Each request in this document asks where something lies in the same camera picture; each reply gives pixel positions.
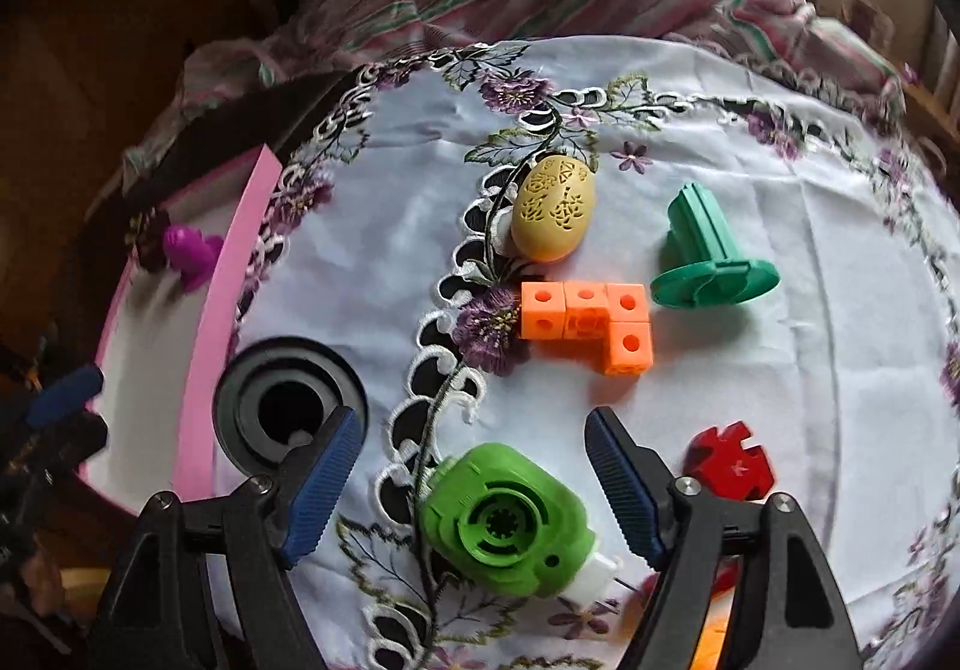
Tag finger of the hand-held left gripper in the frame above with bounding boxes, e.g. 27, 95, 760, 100
24, 364, 106, 428
0, 411, 110, 485

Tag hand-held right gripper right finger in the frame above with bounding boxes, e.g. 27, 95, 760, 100
583, 406, 863, 670

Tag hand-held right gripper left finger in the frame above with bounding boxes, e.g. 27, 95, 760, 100
88, 406, 366, 670

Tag green round plastic toy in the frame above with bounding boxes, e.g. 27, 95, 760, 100
421, 442, 623, 611

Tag yellow plastic chute piece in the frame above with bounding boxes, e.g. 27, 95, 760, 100
619, 591, 743, 670

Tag pink storage box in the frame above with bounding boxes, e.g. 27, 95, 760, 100
79, 145, 284, 513

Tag teal plastic spool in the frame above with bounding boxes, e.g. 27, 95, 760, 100
649, 182, 781, 309

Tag red puzzle piece block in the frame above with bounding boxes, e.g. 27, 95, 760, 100
682, 421, 775, 502

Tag white embroidered floral tablecloth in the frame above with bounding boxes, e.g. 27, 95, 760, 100
202, 35, 960, 670

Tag orange linked cube blocks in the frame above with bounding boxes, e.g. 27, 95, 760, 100
520, 281, 655, 377

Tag purple plastic toy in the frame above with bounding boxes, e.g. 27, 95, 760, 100
163, 225, 226, 292

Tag beige perforated egg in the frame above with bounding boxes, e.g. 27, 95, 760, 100
510, 154, 599, 264

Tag black plastic ring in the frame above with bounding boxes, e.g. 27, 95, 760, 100
212, 337, 370, 476

